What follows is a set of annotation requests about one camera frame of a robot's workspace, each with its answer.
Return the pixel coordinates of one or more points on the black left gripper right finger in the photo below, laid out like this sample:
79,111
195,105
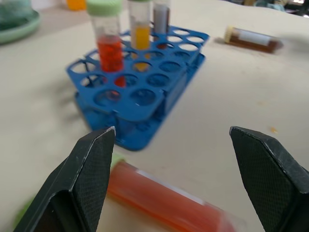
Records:
270,183

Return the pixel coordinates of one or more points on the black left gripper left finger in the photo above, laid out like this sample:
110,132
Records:
72,191

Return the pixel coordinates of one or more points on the green-capped red liquid tube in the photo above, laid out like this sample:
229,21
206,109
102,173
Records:
109,36
166,200

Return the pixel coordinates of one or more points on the blue test tube rack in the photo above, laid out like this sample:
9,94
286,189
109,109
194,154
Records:
144,79

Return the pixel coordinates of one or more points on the yellow-capped brown liquid tube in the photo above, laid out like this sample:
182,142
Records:
252,39

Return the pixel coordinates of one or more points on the orange liquid tube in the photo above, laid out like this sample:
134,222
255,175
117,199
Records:
140,31

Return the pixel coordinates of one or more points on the brown liquid test tube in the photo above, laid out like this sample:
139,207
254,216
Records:
161,19

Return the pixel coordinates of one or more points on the green plate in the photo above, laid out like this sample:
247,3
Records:
17,23

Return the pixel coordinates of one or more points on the orange container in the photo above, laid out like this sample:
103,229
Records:
76,4

